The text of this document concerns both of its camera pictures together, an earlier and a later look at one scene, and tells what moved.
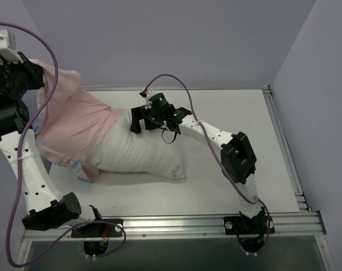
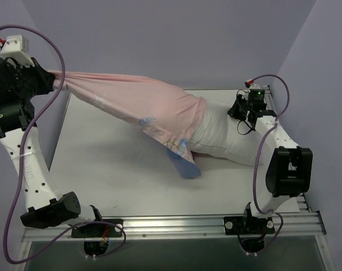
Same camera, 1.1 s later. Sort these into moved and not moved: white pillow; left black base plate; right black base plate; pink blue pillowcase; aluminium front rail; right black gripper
Moved: pink blue pillowcase; right black gripper; white pillow
Not moved: left black base plate; right black base plate; aluminium front rail
